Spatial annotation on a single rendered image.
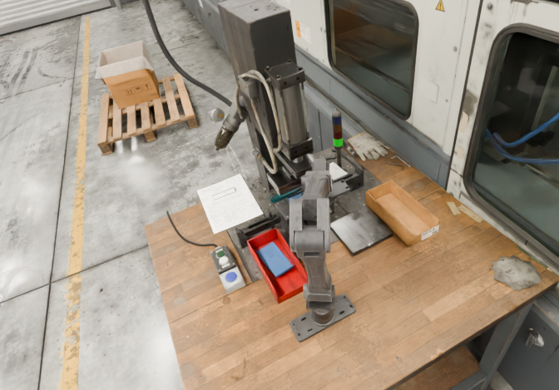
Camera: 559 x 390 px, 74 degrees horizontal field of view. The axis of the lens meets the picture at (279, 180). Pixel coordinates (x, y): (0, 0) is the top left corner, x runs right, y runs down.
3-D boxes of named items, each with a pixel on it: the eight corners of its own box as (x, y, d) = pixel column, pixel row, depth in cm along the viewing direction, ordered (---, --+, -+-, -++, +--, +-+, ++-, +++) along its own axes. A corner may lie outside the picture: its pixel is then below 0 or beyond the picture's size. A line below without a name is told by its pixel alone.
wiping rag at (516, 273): (480, 270, 117) (516, 298, 107) (481, 264, 116) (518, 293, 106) (512, 251, 121) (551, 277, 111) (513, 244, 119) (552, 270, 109)
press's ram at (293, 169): (282, 204, 127) (267, 131, 108) (254, 165, 146) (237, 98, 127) (327, 183, 131) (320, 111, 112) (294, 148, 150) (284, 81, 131)
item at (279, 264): (278, 280, 124) (277, 275, 122) (256, 252, 135) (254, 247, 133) (295, 269, 126) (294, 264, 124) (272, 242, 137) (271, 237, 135)
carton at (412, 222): (408, 249, 127) (410, 234, 122) (365, 205, 146) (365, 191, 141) (437, 233, 130) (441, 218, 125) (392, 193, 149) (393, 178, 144)
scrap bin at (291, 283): (278, 304, 118) (275, 293, 114) (249, 251, 136) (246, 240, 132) (311, 287, 121) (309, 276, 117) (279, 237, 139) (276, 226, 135)
